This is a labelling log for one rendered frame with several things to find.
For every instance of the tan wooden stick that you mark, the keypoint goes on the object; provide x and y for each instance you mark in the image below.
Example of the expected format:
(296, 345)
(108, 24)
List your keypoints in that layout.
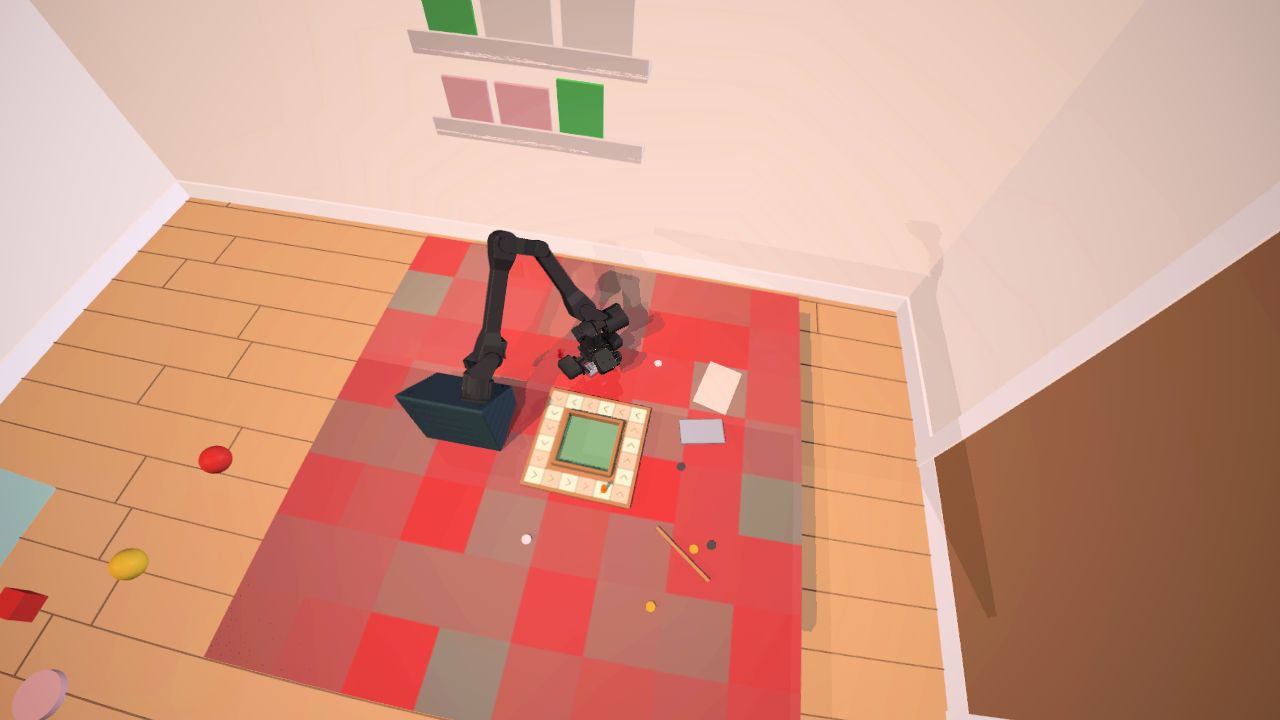
(682, 555)

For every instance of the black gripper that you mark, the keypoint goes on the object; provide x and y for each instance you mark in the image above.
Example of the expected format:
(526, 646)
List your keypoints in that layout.
(573, 367)

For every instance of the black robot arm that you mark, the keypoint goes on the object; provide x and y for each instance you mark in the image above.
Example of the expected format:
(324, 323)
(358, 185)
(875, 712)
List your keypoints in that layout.
(490, 347)

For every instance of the wooden square board with arrow track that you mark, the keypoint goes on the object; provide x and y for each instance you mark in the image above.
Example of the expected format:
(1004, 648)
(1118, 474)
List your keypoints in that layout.
(584, 474)

